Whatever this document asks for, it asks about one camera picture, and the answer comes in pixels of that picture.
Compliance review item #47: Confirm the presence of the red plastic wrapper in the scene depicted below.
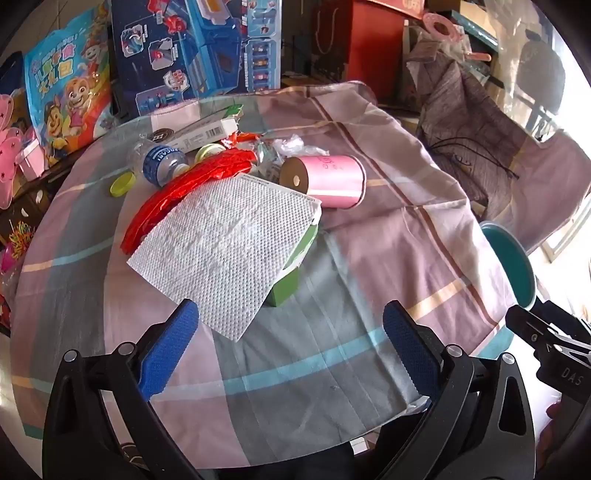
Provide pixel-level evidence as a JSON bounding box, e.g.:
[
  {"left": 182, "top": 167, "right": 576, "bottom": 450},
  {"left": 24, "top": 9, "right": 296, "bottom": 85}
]
[{"left": 121, "top": 150, "right": 257, "bottom": 256}]

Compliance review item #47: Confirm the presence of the pink butterfly wings toy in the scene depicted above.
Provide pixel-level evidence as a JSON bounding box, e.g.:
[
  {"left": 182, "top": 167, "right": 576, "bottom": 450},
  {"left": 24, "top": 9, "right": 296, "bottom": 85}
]
[{"left": 0, "top": 92, "right": 44, "bottom": 210}]

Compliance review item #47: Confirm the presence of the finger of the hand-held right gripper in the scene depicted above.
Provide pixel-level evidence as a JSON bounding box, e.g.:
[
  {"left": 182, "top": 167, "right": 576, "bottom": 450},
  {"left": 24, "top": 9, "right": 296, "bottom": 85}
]
[
  {"left": 531, "top": 298, "right": 591, "bottom": 343},
  {"left": 505, "top": 305, "right": 591, "bottom": 398}
]

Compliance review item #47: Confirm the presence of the green white carton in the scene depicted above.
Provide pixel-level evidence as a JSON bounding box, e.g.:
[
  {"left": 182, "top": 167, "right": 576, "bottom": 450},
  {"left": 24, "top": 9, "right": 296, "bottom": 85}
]
[{"left": 240, "top": 173, "right": 324, "bottom": 309}]

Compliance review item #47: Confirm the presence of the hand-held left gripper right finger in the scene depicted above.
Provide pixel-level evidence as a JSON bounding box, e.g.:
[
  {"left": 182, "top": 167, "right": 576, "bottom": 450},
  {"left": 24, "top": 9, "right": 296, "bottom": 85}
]
[{"left": 369, "top": 300, "right": 536, "bottom": 480}]

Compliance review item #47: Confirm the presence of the dark paper bag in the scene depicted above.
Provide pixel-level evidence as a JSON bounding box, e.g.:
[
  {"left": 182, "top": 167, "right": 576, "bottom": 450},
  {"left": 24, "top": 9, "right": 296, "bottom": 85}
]
[{"left": 316, "top": 0, "right": 352, "bottom": 79}]

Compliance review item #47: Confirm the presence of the colourful spiky toy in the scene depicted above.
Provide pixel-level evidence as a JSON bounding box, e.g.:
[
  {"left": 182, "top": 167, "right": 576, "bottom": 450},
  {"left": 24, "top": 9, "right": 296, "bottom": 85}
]
[{"left": 8, "top": 220, "right": 35, "bottom": 252}]

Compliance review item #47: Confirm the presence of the small white printed carton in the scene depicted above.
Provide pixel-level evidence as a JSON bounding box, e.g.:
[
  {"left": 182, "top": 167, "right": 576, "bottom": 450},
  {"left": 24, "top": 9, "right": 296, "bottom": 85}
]
[{"left": 178, "top": 117, "right": 240, "bottom": 154}]

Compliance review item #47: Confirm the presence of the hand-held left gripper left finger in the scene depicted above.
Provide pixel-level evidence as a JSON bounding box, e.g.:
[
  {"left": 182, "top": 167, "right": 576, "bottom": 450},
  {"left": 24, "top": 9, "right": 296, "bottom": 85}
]
[{"left": 42, "top": 298, "right": 218, "bottom": 480}]

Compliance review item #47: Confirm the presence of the teal bin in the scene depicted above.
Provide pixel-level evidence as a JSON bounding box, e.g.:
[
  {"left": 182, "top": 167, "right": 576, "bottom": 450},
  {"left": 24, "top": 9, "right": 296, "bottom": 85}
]
[{"left": 479, "top": 222, "right": 539, "bottom": 358}]

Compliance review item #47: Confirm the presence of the blue toy box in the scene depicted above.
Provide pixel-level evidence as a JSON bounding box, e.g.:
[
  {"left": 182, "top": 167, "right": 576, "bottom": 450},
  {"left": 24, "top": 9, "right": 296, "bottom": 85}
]
[{"left": 111, "top": 0, "right": 283, "bottom": 118}]

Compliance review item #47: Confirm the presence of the small pink box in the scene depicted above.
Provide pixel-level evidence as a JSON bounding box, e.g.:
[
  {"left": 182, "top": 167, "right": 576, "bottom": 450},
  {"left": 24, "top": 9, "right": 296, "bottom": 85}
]
[{"left": 16, "top": 138, "right": 44, "bottom": 180}]

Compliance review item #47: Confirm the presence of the lime green lid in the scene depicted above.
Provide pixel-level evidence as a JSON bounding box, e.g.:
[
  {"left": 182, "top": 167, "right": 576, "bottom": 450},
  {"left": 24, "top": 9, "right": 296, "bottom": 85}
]
[{"left": 110, "top": 172, "right": 136, "bottom": 197}]

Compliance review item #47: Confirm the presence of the plaid pink grey sheet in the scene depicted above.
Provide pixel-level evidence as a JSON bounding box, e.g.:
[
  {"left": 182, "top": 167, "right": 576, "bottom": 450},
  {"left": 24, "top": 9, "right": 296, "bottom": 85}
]
[{"left": 10, "top": 80, "right": 518, "bottom": 467}]

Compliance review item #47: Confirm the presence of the white paper towel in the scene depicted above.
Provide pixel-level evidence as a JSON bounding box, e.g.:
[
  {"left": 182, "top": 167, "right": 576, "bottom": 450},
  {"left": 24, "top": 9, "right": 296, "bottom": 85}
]
[{"left": 127, "top": 175, "right": 322, "bottom": 342}]

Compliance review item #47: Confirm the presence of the dark round object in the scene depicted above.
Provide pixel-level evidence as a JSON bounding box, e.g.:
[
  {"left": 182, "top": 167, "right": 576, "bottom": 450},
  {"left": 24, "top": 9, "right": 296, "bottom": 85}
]
[{"left": 515, "top": 30, "right": 566, "bottom": 116}]

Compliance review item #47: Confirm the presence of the clear plastic wrap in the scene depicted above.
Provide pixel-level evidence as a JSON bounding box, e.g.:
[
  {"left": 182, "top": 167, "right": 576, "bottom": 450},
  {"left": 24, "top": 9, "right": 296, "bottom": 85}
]
[{"left": 256, "top": 136, "right": 331, "bottom": 178}]

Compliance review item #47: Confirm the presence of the blue label water bottle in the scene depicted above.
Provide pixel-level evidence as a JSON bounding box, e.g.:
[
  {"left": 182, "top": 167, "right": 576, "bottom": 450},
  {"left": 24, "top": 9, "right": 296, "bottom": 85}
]
[{"left": 127, "top": 138, "right": 190, "bottom": 188}]

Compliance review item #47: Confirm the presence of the pink ring toy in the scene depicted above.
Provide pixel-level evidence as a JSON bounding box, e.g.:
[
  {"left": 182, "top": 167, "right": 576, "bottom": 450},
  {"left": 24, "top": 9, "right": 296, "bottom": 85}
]
[{"left": 422, "top": 13, "right": 492, "bottom": 63}]

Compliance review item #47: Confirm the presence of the pink ribbon spool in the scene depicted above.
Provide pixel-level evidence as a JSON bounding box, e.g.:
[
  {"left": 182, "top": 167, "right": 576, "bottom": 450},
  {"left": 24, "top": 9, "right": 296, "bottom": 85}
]
[{"left": 278, "top": 154, "right": 368, "bottom": 210}]

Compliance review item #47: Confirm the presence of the cartoon puppy gift bag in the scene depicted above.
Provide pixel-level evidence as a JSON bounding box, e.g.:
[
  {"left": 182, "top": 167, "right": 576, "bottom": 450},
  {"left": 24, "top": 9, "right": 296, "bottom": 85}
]
[{"left": 24, "top": 7, "right": 116, "bottom": 167}]

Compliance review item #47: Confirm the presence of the orange snack packet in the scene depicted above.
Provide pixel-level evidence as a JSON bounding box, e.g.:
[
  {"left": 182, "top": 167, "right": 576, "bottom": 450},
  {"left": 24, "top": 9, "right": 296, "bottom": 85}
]
[{"left": 222, "top": 130, "right": 262, "bottom": 151}]

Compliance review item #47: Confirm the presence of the red box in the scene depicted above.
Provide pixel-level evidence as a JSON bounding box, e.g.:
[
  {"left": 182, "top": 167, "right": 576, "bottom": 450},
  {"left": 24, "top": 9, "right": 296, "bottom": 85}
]
[{"left": 344, "top": 0, "right": 407, "bottom": 100}]

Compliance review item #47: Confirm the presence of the grey lilac draped cloth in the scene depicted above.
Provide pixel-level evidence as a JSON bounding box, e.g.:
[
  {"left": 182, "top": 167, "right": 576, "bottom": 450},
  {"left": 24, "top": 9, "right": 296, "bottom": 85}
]
[{"left": 406, "top": 60, "right": 591, "bottom": 250}]

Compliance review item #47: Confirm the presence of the white box round black logo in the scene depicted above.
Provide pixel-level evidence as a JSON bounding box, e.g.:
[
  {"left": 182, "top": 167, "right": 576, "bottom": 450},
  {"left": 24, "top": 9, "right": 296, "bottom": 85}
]
[{"left": 147, "top": 104, "right": 244, "bottom": 144}]

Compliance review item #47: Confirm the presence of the black cable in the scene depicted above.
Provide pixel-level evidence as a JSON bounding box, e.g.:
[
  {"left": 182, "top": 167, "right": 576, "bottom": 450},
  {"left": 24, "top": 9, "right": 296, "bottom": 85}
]
[{"left": 427, "top": 135, "right": 520, "bottom": 181}]

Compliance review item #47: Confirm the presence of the white jar lime rim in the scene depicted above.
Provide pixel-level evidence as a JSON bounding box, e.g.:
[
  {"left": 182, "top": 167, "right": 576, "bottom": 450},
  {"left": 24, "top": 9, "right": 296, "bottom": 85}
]
[{"left": 194, "top": 143, "right": 225, "bottom": 164}]

